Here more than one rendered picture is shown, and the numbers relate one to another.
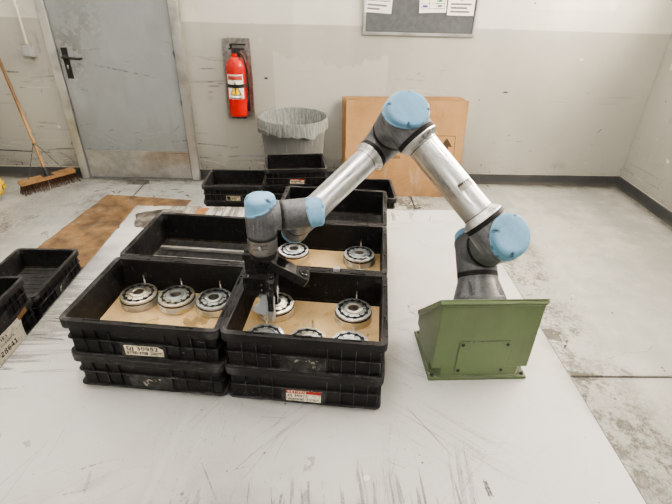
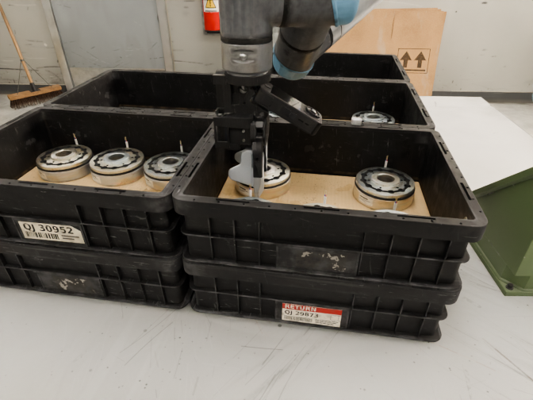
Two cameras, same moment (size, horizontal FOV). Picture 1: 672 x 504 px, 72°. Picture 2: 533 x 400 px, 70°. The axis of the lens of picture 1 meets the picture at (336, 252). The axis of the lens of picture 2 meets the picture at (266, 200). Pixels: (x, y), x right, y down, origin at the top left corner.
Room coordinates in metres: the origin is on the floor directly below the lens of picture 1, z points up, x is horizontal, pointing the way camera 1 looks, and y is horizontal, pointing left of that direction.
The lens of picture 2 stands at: (0.42, 0.11, 1.20)
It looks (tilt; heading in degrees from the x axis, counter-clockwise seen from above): 33 degrees down; 5
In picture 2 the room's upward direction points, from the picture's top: straight up
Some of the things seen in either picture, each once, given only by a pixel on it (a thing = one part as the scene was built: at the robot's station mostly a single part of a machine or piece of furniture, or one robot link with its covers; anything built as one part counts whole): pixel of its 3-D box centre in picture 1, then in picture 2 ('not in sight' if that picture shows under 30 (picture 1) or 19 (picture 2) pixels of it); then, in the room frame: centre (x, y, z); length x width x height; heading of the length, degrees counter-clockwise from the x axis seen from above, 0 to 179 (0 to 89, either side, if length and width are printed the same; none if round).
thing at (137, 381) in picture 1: (171, 338); (110, 221); (0.99, 0.46, 0.76); 0.40 x 0.30 x 0.12; 86
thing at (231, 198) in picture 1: (238, 200); not in sight; (2.88, 0.68, 0.31); 0.40 x 0.30 x 0.34; 92
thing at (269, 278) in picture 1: (261, 270); (243, 109); (1.00, 0.19, 0.99); 0.09 x 0.08 x 0.12; 89
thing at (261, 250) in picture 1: (262, 244); (247, 57); (1.00, 0.19, 1.07); 0.08 x 0.08 x 0.05
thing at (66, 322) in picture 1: (162, 293); (90, 148); (0.99, 0.46, 0.92); 0.40 x 0.30 x 0.02; 86
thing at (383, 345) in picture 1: (310, 304); (324, 165); (0.96, 0.06, 0.92); 0.40 x 0.30 x 0.02; 86
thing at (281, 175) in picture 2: (275, 303); (262, 171); (1.04, 0.17, 0.86); 0.10 x 0.10 x 0.01
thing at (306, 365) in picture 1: (311, 319); (321, 192); (0.96, 0.06, 0.87); 0.40 x 0.30 x 0.11; 86
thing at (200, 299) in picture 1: (213, 298); (170, 164); (1.05, 0.34, 0.86); 0.10 x 0.10 x 0.01
